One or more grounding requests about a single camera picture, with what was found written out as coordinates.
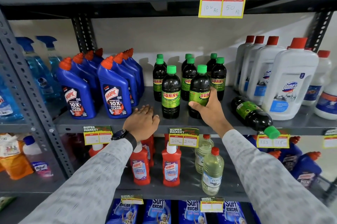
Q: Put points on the person's right hand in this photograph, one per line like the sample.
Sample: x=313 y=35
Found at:
x=210 y=114

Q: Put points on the person's left hand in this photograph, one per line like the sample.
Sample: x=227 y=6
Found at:
x=140 y=123

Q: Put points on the person's left thumb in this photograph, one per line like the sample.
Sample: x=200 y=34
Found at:
x=156 y=120

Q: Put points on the person's right thumb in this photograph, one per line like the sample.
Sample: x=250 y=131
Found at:
x=197 y=105

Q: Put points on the dark cleaner bottle green cap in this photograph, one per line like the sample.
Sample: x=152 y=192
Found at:
x=198 y=87

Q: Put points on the person's left forearm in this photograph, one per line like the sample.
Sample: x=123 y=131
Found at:
x=84 y=187

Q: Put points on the person's right forearm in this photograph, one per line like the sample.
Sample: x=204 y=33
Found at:
x=266 y=179

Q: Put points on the red cleaner bottle white cap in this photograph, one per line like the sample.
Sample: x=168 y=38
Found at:
x=95 y=149
x=150 y=147
x=140 y=166
x=171 y=166

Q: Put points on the group of dark green-capped bottles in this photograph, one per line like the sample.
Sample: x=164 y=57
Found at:
x=171 y=95

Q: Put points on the small green yellow price tag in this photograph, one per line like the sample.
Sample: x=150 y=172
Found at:
x=330 y=141
x=212 y=205
x=272 y=141
x=183 y=138
x=97 y=135
x=132 y=200

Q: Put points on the black wristwatch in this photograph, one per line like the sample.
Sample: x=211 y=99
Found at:
x=123 y=135

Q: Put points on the clear pale-yellow bottle red cap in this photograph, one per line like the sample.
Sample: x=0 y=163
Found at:
x=212 y=173
x=202 y=150

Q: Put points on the group of blue toilet-cleaner bottles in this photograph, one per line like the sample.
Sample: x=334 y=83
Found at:
x=114 y=92

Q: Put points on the large white bottle red cap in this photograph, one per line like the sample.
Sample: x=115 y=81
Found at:
x=240 y=60
x=246 y=71
x=259 y=73
x=292 y=81

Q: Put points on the blue detergent packet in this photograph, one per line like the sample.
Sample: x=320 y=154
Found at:
x=234 y=214
x=123 y=213
x=191 y=213
x=157 y=212

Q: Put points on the blue bottle orange cap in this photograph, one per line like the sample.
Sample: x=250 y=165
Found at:
x=289 y=158
x=306 y=170

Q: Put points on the blue glass-cleaner spray bottle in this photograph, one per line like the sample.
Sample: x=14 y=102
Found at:
x=54 y=58
x=8 y=105
x=36 y=71

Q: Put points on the small white bottle blue label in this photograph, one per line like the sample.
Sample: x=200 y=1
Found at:
x=317 y=81
x=327 y=100

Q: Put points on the pink cleaner bottle blue cap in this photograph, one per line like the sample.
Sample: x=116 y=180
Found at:
x=36 y=160

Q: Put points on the orange cleaner bottle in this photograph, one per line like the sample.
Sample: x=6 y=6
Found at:
x=15 y=163

